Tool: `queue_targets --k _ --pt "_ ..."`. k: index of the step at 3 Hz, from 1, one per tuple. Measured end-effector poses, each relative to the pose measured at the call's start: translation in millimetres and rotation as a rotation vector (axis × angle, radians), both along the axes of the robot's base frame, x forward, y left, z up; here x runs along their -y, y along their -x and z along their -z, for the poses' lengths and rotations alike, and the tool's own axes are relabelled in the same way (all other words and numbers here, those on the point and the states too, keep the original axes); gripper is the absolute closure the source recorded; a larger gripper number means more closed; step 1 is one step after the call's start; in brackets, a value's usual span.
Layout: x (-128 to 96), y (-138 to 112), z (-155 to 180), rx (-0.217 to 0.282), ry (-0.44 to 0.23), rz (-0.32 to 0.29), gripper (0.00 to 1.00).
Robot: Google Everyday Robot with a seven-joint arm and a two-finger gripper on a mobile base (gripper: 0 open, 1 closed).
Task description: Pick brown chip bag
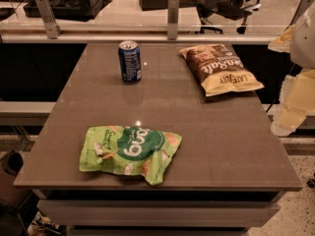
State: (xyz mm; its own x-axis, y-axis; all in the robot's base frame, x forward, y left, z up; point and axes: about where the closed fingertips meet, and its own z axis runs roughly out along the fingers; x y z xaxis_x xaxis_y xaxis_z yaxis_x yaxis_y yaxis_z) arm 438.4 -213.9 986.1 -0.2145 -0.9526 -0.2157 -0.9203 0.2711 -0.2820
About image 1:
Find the grey table drawer base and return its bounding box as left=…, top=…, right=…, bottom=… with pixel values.
left=37, top=200, right=280, bottom=229

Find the left metal railing bracket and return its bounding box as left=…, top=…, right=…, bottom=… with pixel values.
left=34, top=0, right=61, bottom=39

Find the green snack bag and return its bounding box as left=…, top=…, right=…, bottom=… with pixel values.
left=79, top=126, right=182, bottom=185

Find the middle metal railing bracket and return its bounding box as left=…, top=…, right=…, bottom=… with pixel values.
left=167, top=0, right=179, bottom=40

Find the brown bin lower left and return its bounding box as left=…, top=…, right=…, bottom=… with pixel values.
left=0, top=149, right=37, bottom=236

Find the blue soda can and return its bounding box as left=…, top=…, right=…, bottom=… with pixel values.
left=118, top=40, right=142, bottom=84

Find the metal railing bar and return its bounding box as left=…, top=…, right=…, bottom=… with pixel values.
left=1, top=33, right=277, bottom=44

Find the black office chair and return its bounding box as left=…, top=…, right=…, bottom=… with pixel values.
left=197, top=0, right=252, bottom=33

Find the brown and yellow chip bag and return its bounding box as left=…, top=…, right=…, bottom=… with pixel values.
left=180, top=44, right=264, bottom=96

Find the metal railing bracket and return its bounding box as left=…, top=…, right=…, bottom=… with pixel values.
left=34, top=0, right=61, bottom=39
left=167, top=0, right=179, bottom=40

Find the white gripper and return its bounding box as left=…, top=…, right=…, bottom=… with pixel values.
left=268, top=25, right=315, bottom=137

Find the black case on desk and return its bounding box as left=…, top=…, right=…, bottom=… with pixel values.
left=23, top=0, right=112, bottom=22

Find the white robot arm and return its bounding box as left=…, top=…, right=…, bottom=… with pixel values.
left=269, top=12, right=315, bottom=137

